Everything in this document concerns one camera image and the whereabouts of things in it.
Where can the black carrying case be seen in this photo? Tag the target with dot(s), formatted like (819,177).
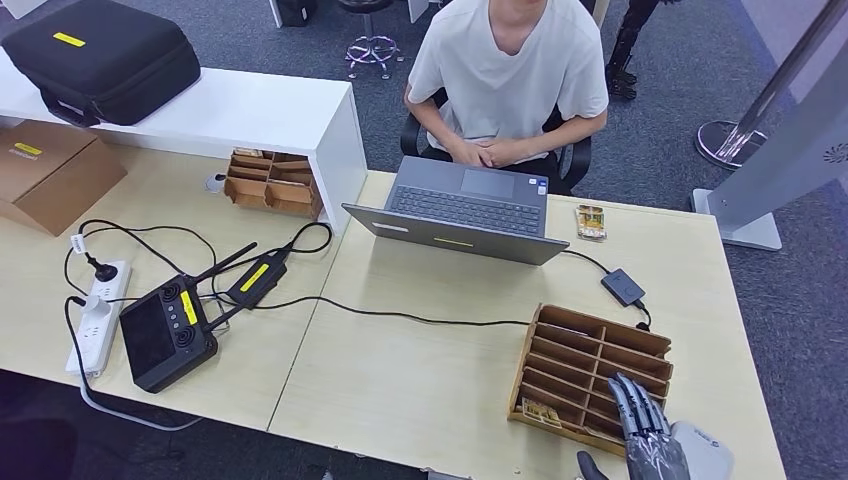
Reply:
(99,60)

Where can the black office chair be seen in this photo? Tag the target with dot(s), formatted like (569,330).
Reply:
(411,136)

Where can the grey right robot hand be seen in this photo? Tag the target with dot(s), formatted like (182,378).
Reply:
(652,457)

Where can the chrome base stool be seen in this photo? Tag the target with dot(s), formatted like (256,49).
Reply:
(371,50)

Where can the white power strip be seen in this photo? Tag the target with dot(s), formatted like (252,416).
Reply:
(98,338)

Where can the small cardboard divider tray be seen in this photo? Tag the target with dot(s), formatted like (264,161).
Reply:
(275,194)

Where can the white card reader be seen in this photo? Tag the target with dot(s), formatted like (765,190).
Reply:
(709,457)

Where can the white plug adapter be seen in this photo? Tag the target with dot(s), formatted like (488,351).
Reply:
(95,306)

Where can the person's left forearm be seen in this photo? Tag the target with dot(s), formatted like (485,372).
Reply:
(563,136)

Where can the patterned key card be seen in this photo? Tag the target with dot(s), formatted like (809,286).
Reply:
(594,236)

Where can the wooden desk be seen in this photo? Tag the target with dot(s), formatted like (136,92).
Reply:
(599,12)

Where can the person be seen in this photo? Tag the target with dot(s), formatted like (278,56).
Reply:
(503,79)

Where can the black power brick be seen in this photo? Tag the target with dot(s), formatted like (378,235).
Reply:
(257,281)

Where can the brown cardboard box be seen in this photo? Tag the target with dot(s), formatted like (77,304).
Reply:
(53,179)

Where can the black remote controller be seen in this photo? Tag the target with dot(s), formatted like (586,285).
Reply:
(166,338)

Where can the patterned card stack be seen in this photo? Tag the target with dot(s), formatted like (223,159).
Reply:
(542,412)

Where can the grey laptop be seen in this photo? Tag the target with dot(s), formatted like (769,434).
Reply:
(464,245)

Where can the black USB hub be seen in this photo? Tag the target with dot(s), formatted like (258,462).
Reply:
(623,287)

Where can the black bag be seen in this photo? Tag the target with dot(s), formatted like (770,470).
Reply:
(296,12)

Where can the person's right hand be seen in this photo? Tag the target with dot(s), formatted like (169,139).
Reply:
(472,154)

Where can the person's right forearm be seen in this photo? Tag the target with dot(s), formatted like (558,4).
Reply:
(427,126)

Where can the chrome stanchion post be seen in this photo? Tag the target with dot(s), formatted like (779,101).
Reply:
(729,144)

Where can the person's left hand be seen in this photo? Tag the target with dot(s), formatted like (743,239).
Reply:
(509,152)

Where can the white desk shelf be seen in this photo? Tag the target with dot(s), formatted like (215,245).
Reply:
(232,112)

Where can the black mains plug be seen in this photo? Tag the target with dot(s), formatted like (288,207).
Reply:
(104,272)

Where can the cardboard card organizer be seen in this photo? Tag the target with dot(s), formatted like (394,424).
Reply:
(583,358)

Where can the black humanoid robot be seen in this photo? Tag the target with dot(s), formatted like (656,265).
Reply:
(626,40)

